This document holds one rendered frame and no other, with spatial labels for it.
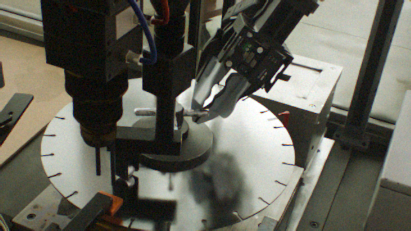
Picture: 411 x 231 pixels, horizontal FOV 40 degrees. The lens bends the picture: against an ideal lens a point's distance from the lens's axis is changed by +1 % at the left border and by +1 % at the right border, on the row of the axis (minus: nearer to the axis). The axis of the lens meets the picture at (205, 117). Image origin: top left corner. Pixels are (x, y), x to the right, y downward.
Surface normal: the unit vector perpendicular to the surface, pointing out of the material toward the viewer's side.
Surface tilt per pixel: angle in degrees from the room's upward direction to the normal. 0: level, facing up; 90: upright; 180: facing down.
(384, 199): 90
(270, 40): 78
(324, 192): 0
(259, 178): 0
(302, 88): 0
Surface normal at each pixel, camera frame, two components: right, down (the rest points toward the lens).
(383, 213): -0.40, 0.49
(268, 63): 0.04, 0.39
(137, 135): 0.08, -0.82
